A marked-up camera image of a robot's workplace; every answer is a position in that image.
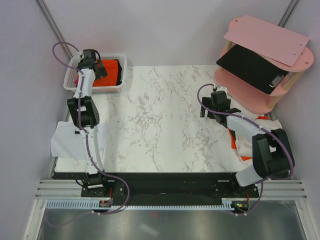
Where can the aluminium rail frame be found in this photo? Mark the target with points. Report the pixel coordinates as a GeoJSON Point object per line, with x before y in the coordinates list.
{"type": "Point", "coordinates": [65, 194]}

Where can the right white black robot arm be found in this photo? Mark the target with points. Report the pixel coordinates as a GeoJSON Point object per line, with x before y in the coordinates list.
{"type": "Point", "coordinates": [271, 151]}

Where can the orange t shirt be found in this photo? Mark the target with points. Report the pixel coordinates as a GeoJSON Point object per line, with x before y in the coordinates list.
{"type": "Point", "coordinates": [110, 75]}

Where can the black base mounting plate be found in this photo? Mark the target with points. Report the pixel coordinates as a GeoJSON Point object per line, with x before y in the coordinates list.
{"type": "Point", "coordinates": [128, 188]}

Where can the black clipboard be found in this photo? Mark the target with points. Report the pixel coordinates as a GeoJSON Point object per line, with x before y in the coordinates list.
{"type": "Point", "coordinates": [252, 68]}

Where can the white slotted cable duct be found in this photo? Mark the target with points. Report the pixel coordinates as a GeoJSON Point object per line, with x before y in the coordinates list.
{"type": "Point", "coordinates": [107, 204]}

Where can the white plastic laundry basket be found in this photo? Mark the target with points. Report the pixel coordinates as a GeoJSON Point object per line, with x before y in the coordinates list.
{"type": "Point", "coordinates": [116, 67]}

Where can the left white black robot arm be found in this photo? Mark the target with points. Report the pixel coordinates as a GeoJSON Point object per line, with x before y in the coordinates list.
{"type": "Point", "coordinates": [85, 116]}

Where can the pink two-tier shelf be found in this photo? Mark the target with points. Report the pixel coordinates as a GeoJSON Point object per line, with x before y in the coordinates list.
{"type": "Point", "coordinates": [250, 97]}

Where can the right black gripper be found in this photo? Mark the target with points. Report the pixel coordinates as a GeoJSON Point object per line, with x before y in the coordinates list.
{"type": "Point", "coordinates": [207, 101]}

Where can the white cloth at left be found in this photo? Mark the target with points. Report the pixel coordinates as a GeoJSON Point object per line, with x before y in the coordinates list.
{"type": "Point", "coordinates": [65, 143]}

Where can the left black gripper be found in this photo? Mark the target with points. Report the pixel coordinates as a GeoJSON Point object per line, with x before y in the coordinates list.
{"type": "Point", "coordinates": [102, 72]}

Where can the white cloth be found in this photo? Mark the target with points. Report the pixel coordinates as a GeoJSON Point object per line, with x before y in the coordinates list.
{"type": "Point", "coordinates": [65, 143]}
{"type": "Point", "coordinates": [266, 123]}

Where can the loose pink board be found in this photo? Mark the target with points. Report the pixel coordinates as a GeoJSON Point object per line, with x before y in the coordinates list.
{"type": "Point", "coordinates": [267, 39]}

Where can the white cloth at right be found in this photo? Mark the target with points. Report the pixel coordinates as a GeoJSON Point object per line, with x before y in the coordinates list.
{"type": "Point", "coordinates": [266, 123]}

